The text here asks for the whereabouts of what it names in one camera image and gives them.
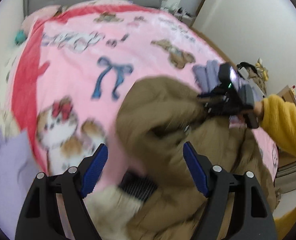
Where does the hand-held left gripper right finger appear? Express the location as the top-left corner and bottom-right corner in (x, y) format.
(182, 141), (274, 240)

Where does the wooden desk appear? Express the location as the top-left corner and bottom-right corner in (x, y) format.
(276, 85), (296, 103)

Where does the cream fuzzy cloth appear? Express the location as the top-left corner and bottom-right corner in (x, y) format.
(87, 185), (145, 240)

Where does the teal toy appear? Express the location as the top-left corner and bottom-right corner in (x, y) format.
(14, 30), (27, 44)

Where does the brown puffer jacket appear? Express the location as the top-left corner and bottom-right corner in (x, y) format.
(115, 76), (279, 240)

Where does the purple puffer jacket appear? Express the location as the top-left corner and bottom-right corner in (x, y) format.
(0, 127), (51, 230)

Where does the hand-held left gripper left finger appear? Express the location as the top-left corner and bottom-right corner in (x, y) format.
(15, 143), (109, 240)

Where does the grey nightstand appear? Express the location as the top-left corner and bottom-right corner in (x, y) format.
(173, 5), (196, 27)

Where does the pink printed blanket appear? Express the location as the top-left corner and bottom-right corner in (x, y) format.
(11, 0), (279, 180)

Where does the brown fuzzy garment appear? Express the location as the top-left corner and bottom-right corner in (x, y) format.
(250, 70), (267, 93)

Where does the open silver black suitcase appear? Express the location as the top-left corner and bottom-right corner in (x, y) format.
(236, 61), (267, 98)

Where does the pink pillow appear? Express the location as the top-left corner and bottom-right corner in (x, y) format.
(21, 5), (64, 30)

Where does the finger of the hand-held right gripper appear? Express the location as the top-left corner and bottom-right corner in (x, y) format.
(204, 100), (228, 117)
(197, 86), (226, 100)

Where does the yellow plush toy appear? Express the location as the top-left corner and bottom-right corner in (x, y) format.
(255, 58), (268, 80)

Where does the person's right forearm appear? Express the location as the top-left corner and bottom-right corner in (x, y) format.
(259, 94), (296, 160)

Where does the person's right hand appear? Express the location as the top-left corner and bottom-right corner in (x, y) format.
(253, 100), (265, 122)

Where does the white floral bed sheet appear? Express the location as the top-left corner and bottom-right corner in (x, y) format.
(0, 20), (39, 135)

